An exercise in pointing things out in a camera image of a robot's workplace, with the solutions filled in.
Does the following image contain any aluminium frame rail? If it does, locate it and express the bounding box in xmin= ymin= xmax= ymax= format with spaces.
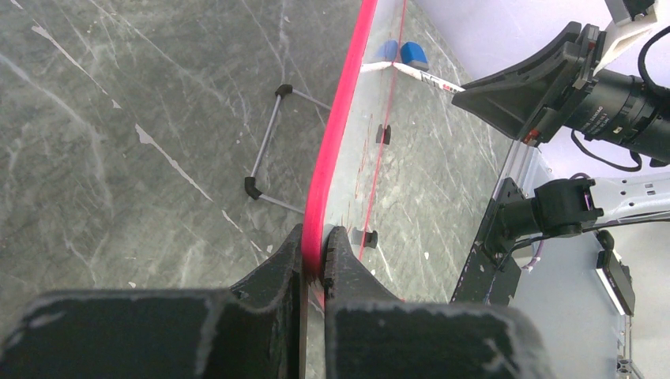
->
xmin=491 ymin=141 xmax=555 ymax=198

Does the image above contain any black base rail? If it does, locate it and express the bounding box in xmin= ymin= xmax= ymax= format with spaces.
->
xmin=450 ymin=178 xmax=525 ymax=306

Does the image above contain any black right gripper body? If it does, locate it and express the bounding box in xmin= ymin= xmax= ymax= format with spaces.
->
xmin=521 ymin=23 xmax=670 ymax=163

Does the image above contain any grey wire whiteboard stand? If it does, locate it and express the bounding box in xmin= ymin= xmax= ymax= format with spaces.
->
xmin=243 ymin=84 xmax=331 ymax=215

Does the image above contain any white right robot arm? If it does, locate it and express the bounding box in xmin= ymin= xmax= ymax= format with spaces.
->
xmin=452 ymin=21 xmax=669 ymax=264

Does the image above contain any black device on floor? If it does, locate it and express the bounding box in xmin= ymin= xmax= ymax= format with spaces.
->
xmin=596 ymin=230 xmax=636 ymax=317

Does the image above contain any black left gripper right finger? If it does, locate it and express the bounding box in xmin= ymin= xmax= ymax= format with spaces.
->
xmin=323 ymin=227 xmax=555 ymax=378

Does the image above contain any red white marker pen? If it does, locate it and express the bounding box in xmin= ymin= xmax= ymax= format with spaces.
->
xmin=392 ymin=62 xmax=464 ymax=94

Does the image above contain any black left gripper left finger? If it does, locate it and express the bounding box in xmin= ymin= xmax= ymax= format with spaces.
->
xmin=1 ymin=225 xmax=305 ymax=378

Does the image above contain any black whiteboard foot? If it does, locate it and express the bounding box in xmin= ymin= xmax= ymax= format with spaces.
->
xmin=375 ymin=124 xmax=392 ymax=145
xmin=352 ymin=228 xmax=378 ymax=249

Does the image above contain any blue eraser block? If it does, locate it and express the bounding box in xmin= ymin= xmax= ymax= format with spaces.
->
xmin=400 ymin=41 xmax=429 ymax=72

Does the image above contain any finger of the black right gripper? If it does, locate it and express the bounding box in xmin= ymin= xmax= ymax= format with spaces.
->
xmin=452 ymin=21 xmax=582 ymax=141

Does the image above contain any pink-framed whiteboard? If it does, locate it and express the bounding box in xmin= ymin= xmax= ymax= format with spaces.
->
xmin=301 ymin=1 xmax=407 ymax=306

